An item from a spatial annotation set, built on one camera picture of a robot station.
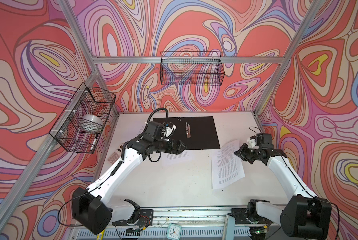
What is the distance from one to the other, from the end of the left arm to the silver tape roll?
0.31 metres

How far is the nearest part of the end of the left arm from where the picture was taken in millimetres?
642

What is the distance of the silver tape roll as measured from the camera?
70cm
